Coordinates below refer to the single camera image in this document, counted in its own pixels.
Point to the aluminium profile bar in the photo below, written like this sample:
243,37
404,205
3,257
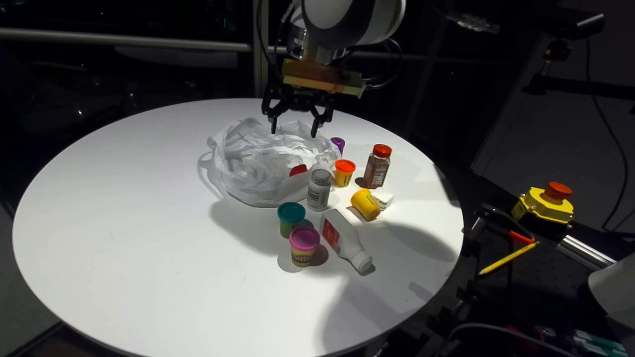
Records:
588,251

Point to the yellow emergency stop button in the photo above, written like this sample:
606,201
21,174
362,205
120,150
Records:
545,201

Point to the yellow pencil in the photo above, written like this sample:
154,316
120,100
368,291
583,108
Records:
509,259

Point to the white rounded base cover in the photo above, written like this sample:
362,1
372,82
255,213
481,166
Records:
616,291

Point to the small red cap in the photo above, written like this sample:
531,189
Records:
299,170

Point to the orange lid yellow tub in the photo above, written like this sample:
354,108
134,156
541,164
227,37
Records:
344,172

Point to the red lid spice jar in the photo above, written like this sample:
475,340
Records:
378,168

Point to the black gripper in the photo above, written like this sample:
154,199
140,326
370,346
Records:
299,102

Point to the white bottle red label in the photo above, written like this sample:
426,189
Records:
348,243

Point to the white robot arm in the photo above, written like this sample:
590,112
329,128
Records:
350,21

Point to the horizontal metal window rail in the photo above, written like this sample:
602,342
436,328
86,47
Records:
132,43

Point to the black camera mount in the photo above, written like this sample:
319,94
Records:
563,47

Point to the wrist-mounted camera bar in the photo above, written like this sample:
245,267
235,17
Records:
325,78

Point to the yellow dough tub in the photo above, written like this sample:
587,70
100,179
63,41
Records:
366,203

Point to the vertical metal window post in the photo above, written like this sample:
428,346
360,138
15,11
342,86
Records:
259,66

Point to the teal lid dough tub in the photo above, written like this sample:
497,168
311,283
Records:
291,215

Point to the purple lid dough tub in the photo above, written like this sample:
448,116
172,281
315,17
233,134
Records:
338,144

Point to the white plastic bag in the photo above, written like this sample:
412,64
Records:
255,170

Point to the magenta lid dough tub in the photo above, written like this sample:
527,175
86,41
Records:
307,245

